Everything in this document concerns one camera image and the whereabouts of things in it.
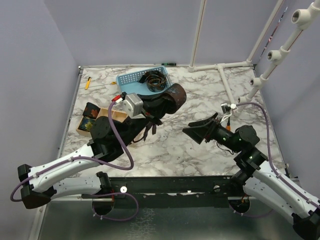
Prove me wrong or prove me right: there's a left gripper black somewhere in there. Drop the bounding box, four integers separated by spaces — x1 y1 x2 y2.
118 90 176 148

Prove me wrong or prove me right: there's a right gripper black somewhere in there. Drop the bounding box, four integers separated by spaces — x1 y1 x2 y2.
183 112 242 153

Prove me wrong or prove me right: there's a brown blue floral tie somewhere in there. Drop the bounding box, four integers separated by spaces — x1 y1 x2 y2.
138 83 187 141

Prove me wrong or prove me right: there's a wooden compartment tray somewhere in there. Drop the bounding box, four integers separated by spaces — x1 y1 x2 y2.
76 107 128 137

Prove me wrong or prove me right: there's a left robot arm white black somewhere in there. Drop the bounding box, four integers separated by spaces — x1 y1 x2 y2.
10 95 174 209

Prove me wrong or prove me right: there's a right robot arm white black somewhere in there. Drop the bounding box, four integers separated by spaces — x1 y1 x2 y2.
182 115 320 240

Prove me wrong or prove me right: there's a rolled black orange tie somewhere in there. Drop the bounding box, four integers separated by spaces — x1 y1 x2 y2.
138 70 167 93

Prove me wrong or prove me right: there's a blue perforated plastic basket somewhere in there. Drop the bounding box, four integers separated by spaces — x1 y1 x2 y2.
115 66 172 96

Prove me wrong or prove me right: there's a green black marker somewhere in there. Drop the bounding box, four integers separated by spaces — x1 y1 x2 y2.
161 62 177 67

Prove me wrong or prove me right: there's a rolled dark red-leaf tie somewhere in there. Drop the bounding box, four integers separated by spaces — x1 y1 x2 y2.
82 102 101 120

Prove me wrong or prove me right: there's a rolled blue yellow-leaf tie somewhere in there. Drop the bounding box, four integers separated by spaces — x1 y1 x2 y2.
77 116 96 132

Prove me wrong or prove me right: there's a small yellow utility knife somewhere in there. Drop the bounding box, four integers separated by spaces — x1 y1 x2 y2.
84 76 92 90

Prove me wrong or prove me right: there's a white PVC pipe rack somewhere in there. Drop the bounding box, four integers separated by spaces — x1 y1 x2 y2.
236 0 320 106

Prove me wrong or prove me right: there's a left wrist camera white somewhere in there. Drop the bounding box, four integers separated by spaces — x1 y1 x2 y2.
122 93 145 119

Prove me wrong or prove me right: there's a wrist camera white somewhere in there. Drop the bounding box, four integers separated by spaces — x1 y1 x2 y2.
122 93 145 119
220 103 237 123

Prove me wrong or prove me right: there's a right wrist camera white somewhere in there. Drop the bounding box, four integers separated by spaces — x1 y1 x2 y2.
220 103 237 123

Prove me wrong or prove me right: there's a white PVC pipe frame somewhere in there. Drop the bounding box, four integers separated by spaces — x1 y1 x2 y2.
188 0 285 104

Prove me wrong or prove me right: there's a black mounting rail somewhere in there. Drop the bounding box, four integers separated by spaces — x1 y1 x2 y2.
82 174 261 209

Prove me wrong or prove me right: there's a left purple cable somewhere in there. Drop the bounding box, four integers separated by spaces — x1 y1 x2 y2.
9 96 140 222

